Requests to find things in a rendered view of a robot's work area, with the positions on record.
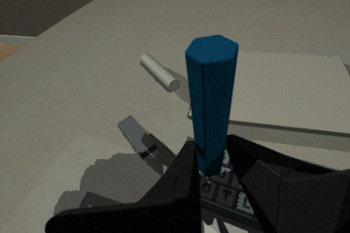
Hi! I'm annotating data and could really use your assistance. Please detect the grey keyboard with white letter keys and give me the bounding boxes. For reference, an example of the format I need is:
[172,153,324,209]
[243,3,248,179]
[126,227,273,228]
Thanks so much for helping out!
[199,148,263,231]

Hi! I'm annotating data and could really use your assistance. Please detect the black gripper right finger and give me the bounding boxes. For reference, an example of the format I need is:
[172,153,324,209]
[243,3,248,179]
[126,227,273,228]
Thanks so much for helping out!
[226,134,350,233]

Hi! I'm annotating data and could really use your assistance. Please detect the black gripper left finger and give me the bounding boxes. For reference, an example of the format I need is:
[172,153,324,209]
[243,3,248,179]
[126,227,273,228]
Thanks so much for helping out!
[45,140,202,233]

